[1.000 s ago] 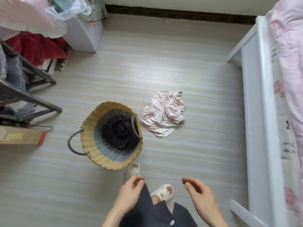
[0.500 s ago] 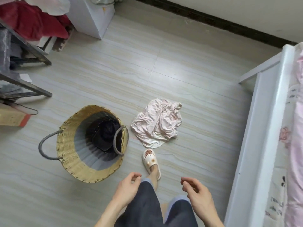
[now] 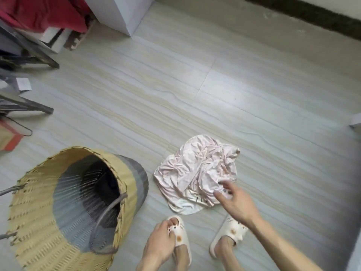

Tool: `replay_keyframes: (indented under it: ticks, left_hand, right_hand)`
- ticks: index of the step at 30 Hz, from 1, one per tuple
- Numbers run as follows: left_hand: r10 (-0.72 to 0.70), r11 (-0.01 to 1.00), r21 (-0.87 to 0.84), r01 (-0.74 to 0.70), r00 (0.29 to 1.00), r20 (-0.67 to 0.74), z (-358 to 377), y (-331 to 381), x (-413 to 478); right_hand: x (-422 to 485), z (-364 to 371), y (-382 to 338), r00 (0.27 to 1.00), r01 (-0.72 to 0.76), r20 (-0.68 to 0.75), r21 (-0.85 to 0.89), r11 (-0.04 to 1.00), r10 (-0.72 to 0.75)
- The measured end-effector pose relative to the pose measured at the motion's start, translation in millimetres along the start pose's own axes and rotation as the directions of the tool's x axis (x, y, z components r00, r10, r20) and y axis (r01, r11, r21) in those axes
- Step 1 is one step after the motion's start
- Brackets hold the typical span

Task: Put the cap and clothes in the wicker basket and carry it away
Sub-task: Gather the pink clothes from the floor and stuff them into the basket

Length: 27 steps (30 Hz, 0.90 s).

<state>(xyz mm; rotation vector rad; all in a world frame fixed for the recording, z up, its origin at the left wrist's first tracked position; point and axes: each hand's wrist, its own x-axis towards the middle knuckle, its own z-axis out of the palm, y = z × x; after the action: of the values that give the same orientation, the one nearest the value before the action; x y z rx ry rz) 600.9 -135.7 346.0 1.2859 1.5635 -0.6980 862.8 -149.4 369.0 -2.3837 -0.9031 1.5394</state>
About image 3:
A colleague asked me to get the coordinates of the person's left hand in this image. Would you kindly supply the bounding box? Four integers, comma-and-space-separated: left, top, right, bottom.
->
143, 219, 180, 263

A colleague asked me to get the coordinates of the person's right hand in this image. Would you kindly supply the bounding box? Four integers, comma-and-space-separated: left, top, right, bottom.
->
213, 180, 262, 224

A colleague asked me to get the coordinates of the person's left forearm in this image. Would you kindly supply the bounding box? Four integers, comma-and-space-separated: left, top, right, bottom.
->
135, 255, 159, 271

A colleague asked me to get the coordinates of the person's right forearm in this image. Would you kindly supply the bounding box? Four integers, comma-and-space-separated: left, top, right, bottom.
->
248, 215, 325, 271

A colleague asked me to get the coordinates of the person's left white slipper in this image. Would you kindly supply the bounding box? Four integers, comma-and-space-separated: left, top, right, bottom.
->
166, 215, 192, 266

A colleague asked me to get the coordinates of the person's white slipper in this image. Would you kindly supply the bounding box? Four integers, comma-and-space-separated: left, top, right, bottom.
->
166, 215, 192, 266
209, 214, 249, 259

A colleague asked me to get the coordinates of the crumpled pink cloth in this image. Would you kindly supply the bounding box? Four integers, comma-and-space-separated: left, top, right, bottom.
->
154, 134, 240, 215

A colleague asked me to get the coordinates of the person's left leg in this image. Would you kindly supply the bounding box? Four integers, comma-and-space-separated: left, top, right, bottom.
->
173, 245, 190, 271

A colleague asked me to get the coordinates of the person's leg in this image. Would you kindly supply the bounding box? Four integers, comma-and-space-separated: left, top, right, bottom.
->
173, 245, 190, 271
216, 237, 241, 271

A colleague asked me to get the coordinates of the person's right white slipper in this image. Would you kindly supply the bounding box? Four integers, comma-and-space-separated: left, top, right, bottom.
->
209, 214, 249, 259

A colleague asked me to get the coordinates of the person's right leg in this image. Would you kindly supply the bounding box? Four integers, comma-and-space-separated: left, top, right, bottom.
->
216, 237, 241, 271

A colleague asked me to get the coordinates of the yellow grey woven laundry basket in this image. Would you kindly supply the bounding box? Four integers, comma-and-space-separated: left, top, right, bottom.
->
0, 147, 149, 271

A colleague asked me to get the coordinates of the white box corner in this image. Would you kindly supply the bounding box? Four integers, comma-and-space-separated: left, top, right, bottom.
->
349, 112, 361, 129

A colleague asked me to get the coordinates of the grey metal bar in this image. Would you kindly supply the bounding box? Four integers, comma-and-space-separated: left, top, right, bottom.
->
0, 92, 54, 115

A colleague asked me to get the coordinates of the white cabinet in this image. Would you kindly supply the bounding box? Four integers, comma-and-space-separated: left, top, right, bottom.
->
83, 0, 156, 37

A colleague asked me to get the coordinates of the white paper slip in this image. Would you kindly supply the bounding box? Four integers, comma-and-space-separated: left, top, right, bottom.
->
16, 77, 32, 91

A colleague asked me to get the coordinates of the brown foam mat piece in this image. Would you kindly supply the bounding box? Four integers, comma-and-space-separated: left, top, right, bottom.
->
63, 21, 95, 51

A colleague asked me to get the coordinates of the white foam block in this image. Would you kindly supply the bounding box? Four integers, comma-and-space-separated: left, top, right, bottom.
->
39, 26, 71, 53

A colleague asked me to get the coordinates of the red cloth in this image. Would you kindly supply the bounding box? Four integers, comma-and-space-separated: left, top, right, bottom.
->
0, 0, 91, 33

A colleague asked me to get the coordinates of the black wire hanger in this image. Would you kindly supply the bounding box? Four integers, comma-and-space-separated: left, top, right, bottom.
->
0, 115, 33, 137

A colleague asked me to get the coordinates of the black metal rack frame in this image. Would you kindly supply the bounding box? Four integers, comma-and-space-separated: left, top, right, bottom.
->
0, 19, 60, 71

